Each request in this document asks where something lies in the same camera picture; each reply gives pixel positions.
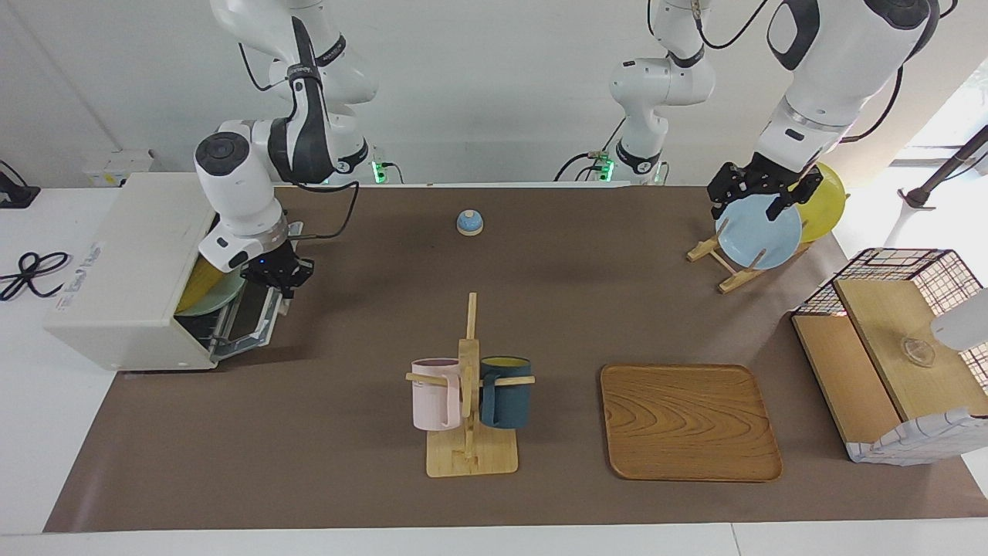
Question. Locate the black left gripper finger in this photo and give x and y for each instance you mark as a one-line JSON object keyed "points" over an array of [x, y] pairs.
{"points": [[720, 207], [776, 210]]}

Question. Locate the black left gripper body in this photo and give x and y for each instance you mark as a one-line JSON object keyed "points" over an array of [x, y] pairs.
{"points": [[760, 176]]}

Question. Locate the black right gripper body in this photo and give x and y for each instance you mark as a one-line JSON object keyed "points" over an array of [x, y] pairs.
{"points": [[278, 266]]}

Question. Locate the glass oven door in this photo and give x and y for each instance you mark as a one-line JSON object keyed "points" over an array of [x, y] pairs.
{"points": [[251, 316]]}

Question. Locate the pale green plate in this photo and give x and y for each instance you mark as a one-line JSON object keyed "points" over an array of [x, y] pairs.
{"points": [[225, 297]]}

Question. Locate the yellow corn cob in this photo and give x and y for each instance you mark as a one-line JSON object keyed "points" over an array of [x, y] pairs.
{"points": [[199, 284]]}

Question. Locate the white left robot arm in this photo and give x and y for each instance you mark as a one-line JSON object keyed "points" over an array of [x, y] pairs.
{"points": [[837, 69]]}

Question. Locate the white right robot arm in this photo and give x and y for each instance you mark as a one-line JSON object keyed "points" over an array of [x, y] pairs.
{"points": [[297, 131]]}

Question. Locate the white toaster oven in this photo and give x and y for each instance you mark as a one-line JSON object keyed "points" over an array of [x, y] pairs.
{"points": [[127, 262]]}

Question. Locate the light blue plate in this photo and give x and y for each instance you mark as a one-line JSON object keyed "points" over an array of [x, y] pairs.
{"points": [[752, 239]]}

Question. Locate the yellow plate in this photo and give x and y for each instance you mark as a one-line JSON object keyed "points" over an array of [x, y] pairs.
{"points": [[826, 205]]}

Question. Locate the wooden plate rack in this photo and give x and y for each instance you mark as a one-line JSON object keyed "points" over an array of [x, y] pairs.
{"points": [[733, 279]]}

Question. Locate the black stand pole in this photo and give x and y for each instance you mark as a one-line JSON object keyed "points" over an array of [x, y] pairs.
{"points": [[945, 170]]}

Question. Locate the pink mug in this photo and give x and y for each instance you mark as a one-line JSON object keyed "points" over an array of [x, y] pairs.
{"points": [[434, 398]]}

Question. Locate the brown table mat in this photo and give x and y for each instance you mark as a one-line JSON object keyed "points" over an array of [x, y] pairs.
{"points": [[347, 463]]}

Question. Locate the small clear glass dish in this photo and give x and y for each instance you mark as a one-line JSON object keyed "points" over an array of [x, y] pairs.
{"points": [[918, 353]]}

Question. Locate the wooden serving tray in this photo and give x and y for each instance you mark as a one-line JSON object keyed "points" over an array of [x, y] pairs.
{"points": [[691, 421]]}

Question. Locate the white rounded blurred object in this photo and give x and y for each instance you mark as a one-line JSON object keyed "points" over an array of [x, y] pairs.
{"points": [[963, 324]]}

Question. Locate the dark blue mug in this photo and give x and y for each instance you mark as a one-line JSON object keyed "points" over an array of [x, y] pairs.
{"points": [[505, 401]]}

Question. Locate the wooden mug tree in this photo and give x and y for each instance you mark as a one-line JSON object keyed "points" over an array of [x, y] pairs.
{"points": [[471, 459]]}

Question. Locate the black clamp base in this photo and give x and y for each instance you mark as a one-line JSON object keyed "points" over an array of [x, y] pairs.
{"points": [[15, 193]]}

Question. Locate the white wall socket box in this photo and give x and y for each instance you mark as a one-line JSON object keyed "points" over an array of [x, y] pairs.
{"points": [[116, 166]]}

